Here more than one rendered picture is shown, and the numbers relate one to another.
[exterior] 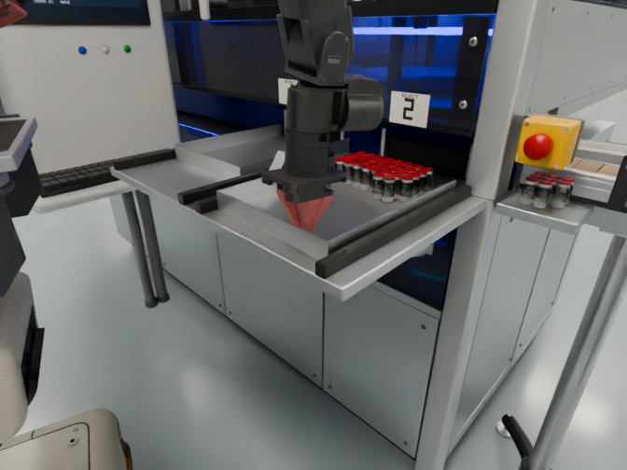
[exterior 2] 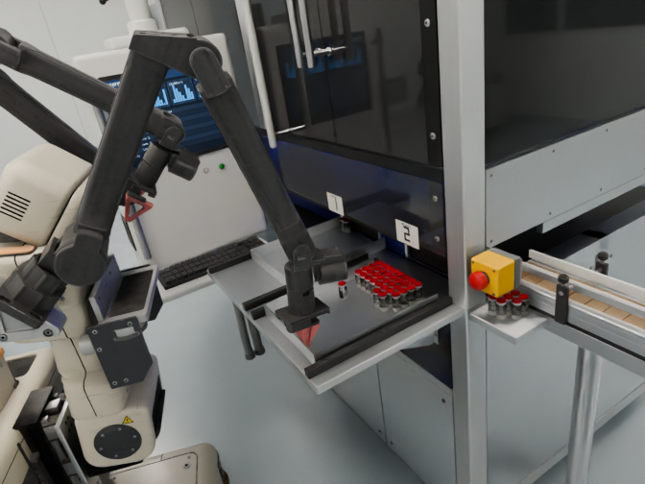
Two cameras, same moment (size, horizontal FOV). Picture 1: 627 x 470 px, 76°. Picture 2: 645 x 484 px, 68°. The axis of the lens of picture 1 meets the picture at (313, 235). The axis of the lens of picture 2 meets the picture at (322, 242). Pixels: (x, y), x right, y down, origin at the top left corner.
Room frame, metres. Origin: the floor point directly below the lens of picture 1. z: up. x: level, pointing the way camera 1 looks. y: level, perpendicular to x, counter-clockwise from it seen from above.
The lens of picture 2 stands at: (-0.28, -0.32, 1.53)
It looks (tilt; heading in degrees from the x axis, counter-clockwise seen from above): 24 degrees down; 18
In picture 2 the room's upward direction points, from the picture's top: 9 degrees counter-clockwise
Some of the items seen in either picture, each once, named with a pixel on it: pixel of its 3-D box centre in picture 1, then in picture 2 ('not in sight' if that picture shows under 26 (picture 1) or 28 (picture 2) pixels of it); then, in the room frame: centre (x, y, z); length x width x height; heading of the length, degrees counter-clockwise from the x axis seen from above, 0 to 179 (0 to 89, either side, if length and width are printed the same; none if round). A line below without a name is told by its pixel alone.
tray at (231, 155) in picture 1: (264, 147); (316, 249); (0.99, 0.12, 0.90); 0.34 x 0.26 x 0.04; 136
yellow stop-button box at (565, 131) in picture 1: (548, 141); (494, 272); (0.66, -0.38, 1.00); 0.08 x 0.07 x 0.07; 136
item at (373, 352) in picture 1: (299, 201); (382, 261); (1.75, 0.06, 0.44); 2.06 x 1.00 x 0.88; 46
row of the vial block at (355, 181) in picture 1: (370, 178); (376, 289); (0.73, -0.11, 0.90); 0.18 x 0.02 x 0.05; 45
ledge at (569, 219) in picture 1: (547, 207); (513, 316); (0.68, -0.42, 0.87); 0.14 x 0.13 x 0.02; 136
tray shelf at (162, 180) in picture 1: (290, 181); (326, 283); (0.82, 0.05, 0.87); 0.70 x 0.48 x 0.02; 46
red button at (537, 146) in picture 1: (538, 145); (479, 279); (0.63, -0.35, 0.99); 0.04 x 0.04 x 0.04; 46
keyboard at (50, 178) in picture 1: (115, 169); (214, 259); (1.07, 0.55, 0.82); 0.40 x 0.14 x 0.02; 136
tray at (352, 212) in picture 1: (340, 194); (348, 304); (0.67, -0.05, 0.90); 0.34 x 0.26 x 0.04; 135
